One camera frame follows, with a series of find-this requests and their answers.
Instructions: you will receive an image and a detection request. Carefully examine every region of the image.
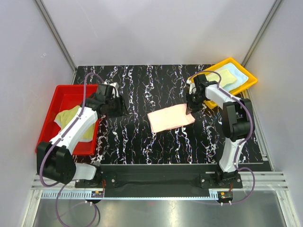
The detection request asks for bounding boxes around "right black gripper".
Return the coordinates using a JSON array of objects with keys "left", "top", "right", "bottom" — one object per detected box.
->
[{"left": 186, "top": 92, "right": 205, "bottom": 115}]

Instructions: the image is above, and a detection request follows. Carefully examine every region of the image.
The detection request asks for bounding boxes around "pink towel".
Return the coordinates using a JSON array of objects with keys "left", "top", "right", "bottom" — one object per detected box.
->
[{"left": 147, "top": 104, "right": 195, "bottom": 133}]

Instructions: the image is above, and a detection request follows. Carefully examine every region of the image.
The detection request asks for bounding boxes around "yellow green towel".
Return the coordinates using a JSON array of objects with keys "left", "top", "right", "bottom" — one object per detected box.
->
[{"left": 206, "top": 69, "right": 237, "bottom": 88}]

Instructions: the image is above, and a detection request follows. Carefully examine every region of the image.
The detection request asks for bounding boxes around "light blue towel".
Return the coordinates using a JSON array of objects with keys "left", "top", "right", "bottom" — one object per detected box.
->
[{"left": 223, "top": 63, "right": 249, "bottom": 92}]

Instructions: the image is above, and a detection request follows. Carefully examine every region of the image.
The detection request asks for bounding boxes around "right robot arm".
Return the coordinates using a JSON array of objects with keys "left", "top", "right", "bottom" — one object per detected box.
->
[{"left": 186, "top": 73, "right": 255, "bottom": 188}]

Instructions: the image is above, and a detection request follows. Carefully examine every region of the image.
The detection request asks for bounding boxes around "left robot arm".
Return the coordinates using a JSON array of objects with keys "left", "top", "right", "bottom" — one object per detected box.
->
[{"left": 36, "top": 82, "right": 128, "bottom": 187}]

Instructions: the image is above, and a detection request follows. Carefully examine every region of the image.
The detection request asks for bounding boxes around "olive yellow towel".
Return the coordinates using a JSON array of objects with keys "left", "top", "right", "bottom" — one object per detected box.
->
[{"left": 54, "top": 105, "right": 95, "bottom": 142}]

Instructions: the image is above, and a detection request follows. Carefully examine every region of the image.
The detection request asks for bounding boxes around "yellow plastic tray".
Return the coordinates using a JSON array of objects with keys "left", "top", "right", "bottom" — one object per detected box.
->
[{"left": 186, "top": 58, "right": 258, "bottom": 112}]

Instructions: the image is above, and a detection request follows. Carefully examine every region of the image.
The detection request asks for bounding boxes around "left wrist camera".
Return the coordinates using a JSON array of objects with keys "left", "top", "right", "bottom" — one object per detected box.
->
[{"left": 103, "top": 82, "right": 119, "bottom": 98}]

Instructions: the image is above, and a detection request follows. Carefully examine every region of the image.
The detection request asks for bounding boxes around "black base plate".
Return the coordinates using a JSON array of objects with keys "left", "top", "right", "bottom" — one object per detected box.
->
[{"left": 75, "top": 164, "right": 243, "bottom": 199}]

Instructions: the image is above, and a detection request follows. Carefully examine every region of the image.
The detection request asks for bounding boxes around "white slotted cable duct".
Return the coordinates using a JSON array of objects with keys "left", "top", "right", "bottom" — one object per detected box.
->
[{"left": 41, "top": 190, "right": 105, "bottom": 200}]

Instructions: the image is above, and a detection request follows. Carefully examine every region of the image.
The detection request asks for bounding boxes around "left aluminium frame post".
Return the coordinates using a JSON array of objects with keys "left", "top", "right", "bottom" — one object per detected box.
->
[{"left": 34, "top": 0, "right": 77, "bottom": 85}]

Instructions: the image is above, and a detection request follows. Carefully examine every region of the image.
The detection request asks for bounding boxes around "aluminium frame post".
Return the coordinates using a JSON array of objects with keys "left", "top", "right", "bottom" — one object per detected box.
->
[
  {"left": 241, "top": 0, "right": 284, "bottom": 67},
  {"left": 34, "top": 0, "right": 77, "bottom": 85}
]

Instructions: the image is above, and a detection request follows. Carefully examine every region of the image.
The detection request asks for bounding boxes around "right aluminium frame post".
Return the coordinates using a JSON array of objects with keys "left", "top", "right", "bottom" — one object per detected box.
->
[{"left": 241, "top": 0, "right": 284, "bottom": 67}]

